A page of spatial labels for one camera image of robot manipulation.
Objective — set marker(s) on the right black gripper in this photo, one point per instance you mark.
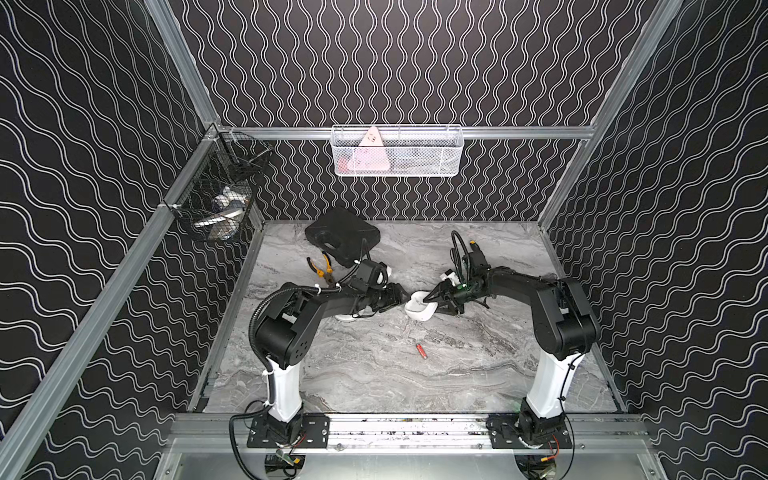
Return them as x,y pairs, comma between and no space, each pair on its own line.
444,295

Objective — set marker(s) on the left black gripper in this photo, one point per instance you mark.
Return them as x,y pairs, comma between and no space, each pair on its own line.
383,297

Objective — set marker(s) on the white square alarm clock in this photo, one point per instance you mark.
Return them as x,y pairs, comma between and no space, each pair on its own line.
418,309

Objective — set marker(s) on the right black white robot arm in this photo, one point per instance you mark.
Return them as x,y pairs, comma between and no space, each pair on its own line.
564,328

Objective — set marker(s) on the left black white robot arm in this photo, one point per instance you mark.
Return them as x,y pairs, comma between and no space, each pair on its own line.
283,327

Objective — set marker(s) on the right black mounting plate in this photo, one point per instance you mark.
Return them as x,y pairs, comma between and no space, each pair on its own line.
526,431

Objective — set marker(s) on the black mounting plate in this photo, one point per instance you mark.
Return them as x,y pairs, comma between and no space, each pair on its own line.
308,430
526,431

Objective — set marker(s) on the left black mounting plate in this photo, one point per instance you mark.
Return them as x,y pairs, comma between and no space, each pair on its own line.
308,430

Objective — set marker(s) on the pink triangular card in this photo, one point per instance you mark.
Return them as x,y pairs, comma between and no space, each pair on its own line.
370,155

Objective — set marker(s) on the white items in black basket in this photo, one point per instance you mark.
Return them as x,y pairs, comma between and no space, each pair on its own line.
229,210

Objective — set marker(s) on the yellow handled pliers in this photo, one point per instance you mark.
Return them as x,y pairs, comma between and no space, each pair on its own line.
323,270

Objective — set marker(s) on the white wire wall basket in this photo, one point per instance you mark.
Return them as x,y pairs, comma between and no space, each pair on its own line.
419,150

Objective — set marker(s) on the black wire wall basket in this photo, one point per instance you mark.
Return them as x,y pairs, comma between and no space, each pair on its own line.
235,160

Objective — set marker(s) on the aluminium front rail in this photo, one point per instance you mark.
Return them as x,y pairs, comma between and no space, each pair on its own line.
454,433

